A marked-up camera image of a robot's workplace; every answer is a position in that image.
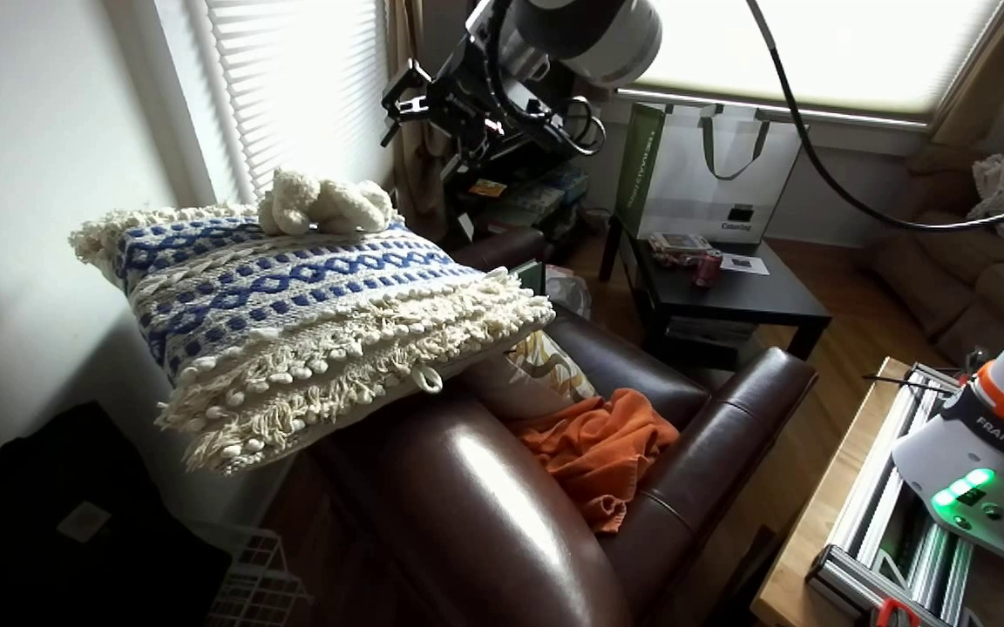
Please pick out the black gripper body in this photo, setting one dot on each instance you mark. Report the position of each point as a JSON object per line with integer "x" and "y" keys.
{"x": 508, "y": 106}

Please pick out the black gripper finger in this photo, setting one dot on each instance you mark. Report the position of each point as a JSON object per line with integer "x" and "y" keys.
{"x": 467, "y": 144}
{"x": 411, "y": 89}

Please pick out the white plush bear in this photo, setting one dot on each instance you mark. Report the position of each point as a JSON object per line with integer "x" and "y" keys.
{"x": 316, "y": 208}

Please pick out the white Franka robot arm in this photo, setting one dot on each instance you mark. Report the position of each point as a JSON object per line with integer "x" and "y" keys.
{"x": 593, "y": 36}

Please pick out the blue white striped fringed pillow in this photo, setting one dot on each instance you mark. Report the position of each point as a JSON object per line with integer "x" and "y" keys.
{"x": 271, "y": 301}

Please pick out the yellow sticky note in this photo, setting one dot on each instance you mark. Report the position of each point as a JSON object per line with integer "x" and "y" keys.
{"x": 487, "y": 187}

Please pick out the beige curtain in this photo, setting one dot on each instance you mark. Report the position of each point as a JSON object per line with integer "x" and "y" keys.
{"x": 411, "y": 163}

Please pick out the black television stand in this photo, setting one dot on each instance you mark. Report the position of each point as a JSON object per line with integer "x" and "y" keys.
{"x": 502, "y": 228}

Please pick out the white window blind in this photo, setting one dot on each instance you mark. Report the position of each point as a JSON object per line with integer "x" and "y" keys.
{"x": 294, "y": 93}
{"x": 853, "y": 46}

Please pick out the green book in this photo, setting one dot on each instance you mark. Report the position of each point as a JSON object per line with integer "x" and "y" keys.
{"x": 528, "y": 276}

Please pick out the white shopping bag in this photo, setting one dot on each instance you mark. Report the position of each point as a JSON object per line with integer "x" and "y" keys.
{"x": 749, "y": 174}

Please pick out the red soda can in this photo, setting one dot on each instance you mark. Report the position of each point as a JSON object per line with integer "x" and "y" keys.
{"x": 706, "y": 272}

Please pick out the white printed card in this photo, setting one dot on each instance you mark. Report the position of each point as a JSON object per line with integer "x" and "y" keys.
{"x": 749, "y": 266}

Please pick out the black side table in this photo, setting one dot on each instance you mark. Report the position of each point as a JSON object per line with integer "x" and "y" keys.
{"x": 757, "y": 296}

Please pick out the orange fleece blanket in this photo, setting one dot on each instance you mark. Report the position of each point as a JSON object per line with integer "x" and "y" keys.
{"x": 609, "y": 454}

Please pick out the brown leather armchair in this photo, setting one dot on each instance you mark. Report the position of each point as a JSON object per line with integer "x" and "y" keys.
{"x": 467, "y": 523}

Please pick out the beige sofa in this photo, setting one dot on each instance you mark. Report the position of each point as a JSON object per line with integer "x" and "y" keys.
{"x": 978, "y": 301}

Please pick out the black bag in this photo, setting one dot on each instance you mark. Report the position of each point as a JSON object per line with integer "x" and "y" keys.
{"x": 15, "y": 543}

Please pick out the red plastic part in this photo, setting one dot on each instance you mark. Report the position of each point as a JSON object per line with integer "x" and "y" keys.
{"x": 894, "y": 613}

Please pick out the aluminium profile frame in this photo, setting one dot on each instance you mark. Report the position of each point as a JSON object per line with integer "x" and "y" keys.
{"x": 872, "y": 511}

